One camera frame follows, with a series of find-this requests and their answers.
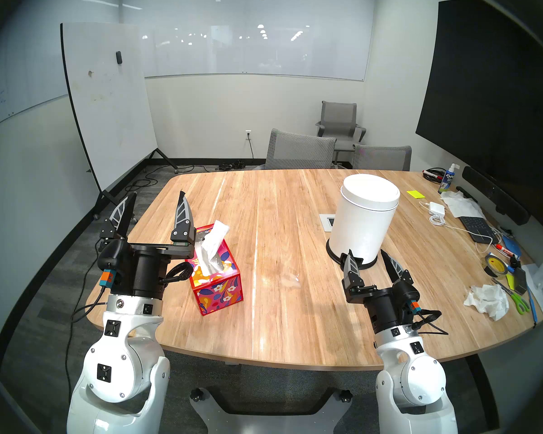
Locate black video sound bar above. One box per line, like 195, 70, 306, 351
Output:
462, 166, 531, 226

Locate thin black left camera cable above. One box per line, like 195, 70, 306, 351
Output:
70, 286, 109, 323

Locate black braided right gripper cable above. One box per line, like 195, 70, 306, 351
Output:
412, 309, 449, 335

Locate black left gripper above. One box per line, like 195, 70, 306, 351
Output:
100, 191, 196, 299

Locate white charger cable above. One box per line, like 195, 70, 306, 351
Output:
419, 202, 498, 254

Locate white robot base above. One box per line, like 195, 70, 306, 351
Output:
189, 386, 353, 434

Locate whiteboard cleaner spray bottle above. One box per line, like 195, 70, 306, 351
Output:
438, 163, 460, 194

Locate black keyboard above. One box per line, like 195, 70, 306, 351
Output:
459, 216, 499, 245

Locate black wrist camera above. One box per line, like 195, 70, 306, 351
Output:
391, 279, 420, 316
97, 240, 127, 289

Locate wide glass wall whiteboard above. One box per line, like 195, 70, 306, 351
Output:
118, 0, 376, 82

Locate black tape roll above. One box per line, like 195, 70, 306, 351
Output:
483, 253, 510, 278

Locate black braided left gripper cable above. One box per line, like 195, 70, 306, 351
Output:
159, 261, 194, 285

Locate white pedal trash can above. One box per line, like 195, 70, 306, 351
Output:
326, 174, 400, 270

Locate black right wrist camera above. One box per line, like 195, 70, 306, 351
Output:
391, 279, 420, 316

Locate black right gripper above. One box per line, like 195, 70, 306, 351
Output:
342, 249, 413, 335

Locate flat white paper towel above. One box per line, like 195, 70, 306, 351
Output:
440, 191, 486, 219

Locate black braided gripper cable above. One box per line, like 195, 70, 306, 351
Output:
159, 261, 194, 285
412, 309, 449, 335

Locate crumpled white tissue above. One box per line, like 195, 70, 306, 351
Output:
463, 284, 510, 321

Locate rolling whiteboard on stand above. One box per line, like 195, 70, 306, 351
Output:
60, 23, 180, 224

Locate grey office chair with armrests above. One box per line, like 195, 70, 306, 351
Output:
316, 101, 367, 165

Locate green handled scissors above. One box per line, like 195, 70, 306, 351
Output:
491, 277, 530, 315

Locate grey mesh office chair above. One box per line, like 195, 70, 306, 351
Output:
253, 128, 337, 170
352, 144, 412, 171

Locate written wall whiteboard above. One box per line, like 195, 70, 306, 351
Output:
0, 31, 68, 135

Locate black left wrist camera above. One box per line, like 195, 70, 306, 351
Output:
97, 240, 127, 289

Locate large black wall screen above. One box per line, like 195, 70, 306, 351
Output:
415, 0, 543, 230

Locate colourful floral tissue box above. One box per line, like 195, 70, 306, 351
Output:
185, 224, 243, 316

